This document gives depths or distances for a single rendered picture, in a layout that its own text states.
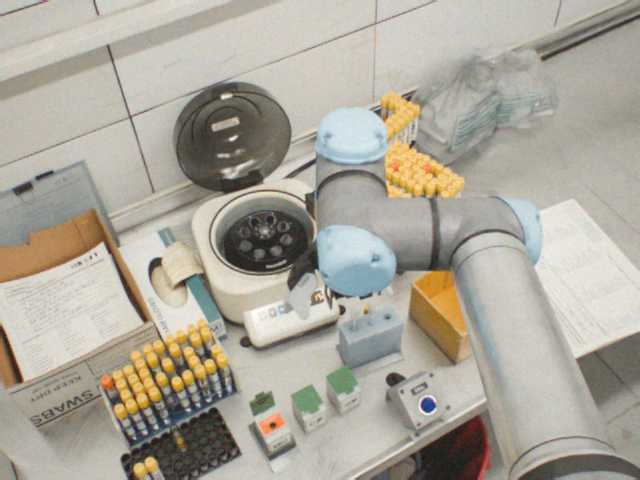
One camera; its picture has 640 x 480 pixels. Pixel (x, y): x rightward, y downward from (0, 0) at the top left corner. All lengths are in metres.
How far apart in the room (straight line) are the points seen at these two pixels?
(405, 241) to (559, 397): 0.24
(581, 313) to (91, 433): 0.87
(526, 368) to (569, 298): 0.84
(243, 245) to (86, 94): 0.37
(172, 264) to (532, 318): 0.84
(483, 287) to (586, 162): 1.04
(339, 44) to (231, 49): 0.24
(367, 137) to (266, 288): 0.55
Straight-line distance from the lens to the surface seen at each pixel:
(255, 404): 1.14
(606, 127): 1.75
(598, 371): 2.40
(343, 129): 0.76
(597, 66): 1.91
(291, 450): 1.20
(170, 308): 1.30
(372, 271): 0.69
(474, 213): 0.72
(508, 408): 0.55
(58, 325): 1.35
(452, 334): 1.24
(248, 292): 1.24
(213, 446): 1.21
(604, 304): 1.41
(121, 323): 1.31
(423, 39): 1.62
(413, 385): 1.18
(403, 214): 0.71
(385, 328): 1.20
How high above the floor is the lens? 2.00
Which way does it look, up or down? 51 degrees down
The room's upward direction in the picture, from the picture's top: 3 degrees counter-clockwise
